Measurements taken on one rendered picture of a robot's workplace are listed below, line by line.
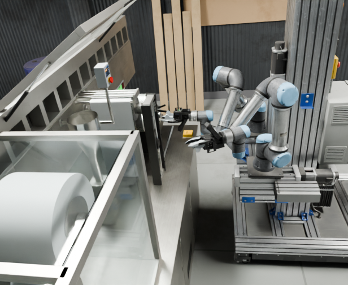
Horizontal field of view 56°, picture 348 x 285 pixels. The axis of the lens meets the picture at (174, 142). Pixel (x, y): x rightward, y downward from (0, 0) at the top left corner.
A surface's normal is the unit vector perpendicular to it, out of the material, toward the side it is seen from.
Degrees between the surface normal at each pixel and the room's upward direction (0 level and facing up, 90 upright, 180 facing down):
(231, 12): 90
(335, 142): 90
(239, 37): 90
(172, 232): 0
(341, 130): 90
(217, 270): 0
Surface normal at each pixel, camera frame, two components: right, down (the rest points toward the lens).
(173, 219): -0.10, -0.84
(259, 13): -0.12, 0.54
